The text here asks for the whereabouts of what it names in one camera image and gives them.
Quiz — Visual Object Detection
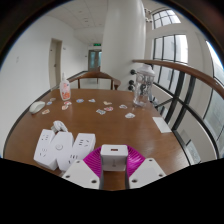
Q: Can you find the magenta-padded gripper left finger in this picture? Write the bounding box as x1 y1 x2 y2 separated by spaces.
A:
62 146 103 190

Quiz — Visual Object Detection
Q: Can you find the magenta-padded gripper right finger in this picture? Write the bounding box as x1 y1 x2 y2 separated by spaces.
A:
125 146 167 190

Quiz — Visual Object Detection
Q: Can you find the white block charger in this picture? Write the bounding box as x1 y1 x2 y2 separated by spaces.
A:
100 144 129 172

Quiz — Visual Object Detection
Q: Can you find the white paper card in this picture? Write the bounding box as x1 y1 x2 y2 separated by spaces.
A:
152 116 173 134

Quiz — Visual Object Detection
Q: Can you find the white computer mouse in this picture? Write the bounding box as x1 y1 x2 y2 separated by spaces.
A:
28 100 46 115

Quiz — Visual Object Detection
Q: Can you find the white spray bottle orange label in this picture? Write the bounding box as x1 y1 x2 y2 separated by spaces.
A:
59 72 72 102

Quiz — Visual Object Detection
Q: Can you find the clear plastic water bottle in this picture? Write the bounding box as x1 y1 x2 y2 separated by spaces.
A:
133 63 156 108

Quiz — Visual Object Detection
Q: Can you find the wooden armchair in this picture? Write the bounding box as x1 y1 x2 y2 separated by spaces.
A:
68 70 122 91

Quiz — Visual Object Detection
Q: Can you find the wide curved window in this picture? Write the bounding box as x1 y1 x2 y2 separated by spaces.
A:
202 39 224 158

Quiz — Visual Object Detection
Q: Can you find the black railing with wooden handrail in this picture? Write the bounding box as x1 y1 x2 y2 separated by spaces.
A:
128 58 224 166

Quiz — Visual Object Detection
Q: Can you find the white side door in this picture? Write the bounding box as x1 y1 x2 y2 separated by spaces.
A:
48 37 63 90

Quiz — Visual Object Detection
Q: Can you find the grey double door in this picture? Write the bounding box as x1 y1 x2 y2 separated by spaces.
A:
87 49 103 72

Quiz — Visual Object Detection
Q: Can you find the tall black-framed window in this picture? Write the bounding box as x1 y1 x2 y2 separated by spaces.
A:
152 33 189 92

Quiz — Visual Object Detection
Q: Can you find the small upper window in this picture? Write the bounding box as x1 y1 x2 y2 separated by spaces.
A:
151 8 182 30

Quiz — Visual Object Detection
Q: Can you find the white coiled power cable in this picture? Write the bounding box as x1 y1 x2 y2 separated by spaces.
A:
50 120 70 134

